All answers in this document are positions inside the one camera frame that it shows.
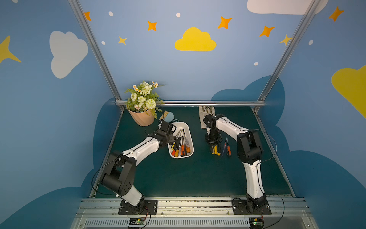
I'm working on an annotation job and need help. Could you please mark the front aluminium mounting rail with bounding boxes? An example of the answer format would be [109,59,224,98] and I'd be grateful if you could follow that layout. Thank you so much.
[71,195,318,229]

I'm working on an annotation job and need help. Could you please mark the horizontal aluminium frame rail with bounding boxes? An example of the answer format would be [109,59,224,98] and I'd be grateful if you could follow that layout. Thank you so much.
[115,100,266,107]

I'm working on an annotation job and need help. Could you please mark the right small circuit board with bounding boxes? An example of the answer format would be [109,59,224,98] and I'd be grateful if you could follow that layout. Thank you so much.
[249,218,264,229]

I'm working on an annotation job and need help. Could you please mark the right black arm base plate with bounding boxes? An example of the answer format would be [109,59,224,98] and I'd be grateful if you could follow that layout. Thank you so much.
[231,198,272,215]

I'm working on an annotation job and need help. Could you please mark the small circuit board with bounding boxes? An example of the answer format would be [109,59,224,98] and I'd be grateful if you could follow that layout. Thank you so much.
[128,218,145,227]
[249,218,264,229]

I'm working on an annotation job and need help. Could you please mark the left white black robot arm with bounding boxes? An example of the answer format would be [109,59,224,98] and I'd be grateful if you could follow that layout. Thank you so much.
[99,121,177,207]

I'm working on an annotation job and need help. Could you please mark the white green artificial flowers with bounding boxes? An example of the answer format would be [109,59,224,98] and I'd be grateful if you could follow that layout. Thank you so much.
[125,81,162,119]

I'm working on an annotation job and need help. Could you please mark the blue handle screwdriver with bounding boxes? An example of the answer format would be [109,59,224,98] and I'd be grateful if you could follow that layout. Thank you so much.
[221,138,228,156]

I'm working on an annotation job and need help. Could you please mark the left small circuit board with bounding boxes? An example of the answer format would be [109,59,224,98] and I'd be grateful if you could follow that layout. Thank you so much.
[128,218,145,227]

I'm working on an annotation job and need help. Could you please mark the white plastic storage box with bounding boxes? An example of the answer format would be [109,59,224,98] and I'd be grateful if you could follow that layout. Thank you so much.
[168,122,194,159]

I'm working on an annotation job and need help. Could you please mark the aluminium frame post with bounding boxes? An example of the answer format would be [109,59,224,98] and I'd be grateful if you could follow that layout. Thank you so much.
[258,0,321,103]
[68,0,122,100]

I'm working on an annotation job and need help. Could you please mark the beige work glove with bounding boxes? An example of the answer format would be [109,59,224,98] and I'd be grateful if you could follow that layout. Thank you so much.
[199,106,215,129]

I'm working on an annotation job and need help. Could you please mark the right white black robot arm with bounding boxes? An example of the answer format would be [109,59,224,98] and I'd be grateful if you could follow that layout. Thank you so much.
[203,114,267,209]

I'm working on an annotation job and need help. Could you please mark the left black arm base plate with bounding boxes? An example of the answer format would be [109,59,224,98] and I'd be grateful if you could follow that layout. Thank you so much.
[118,199,158,215]

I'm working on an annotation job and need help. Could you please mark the red orange handle screwdriver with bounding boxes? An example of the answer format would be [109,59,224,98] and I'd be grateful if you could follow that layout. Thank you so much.
[226,139,232,156]

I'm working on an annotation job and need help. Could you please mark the right aluminium frame post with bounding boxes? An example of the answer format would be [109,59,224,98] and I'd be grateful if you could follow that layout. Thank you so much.
[258,0,321,103]

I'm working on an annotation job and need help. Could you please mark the tan flower pot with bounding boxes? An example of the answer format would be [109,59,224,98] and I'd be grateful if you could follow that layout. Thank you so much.
[128,110,155,127]

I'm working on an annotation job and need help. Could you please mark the left aluminium frame post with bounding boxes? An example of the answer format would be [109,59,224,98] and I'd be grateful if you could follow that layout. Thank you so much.
[68,0,122,100]

